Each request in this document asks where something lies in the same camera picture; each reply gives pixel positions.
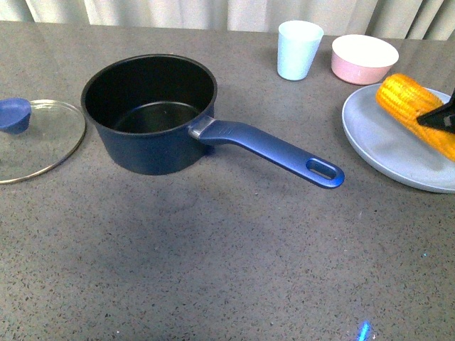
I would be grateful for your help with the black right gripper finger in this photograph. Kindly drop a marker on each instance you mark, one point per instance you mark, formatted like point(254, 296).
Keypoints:
point(441, 118)

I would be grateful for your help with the yellow corn cob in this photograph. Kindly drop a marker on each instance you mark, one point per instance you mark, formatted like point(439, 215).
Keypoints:
point(405, 100)

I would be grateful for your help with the glass lid with blue knob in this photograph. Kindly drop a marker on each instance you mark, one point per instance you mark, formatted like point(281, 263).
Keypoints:
point(37, 136)

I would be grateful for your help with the grey-blue round plate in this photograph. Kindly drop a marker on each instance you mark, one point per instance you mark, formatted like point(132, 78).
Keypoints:
point(390, 148)

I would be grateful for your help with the beige curtain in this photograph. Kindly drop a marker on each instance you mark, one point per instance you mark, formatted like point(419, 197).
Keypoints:
point(431, 20)

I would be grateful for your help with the pink bowl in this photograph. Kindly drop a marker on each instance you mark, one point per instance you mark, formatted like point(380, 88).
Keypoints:
point(362, 60)

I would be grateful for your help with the light blue cup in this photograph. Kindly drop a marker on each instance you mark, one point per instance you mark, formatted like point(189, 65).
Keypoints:
point(298, 43)

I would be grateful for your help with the dark blue saucepan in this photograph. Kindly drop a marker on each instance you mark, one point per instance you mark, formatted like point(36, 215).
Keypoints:
point(155, 116)

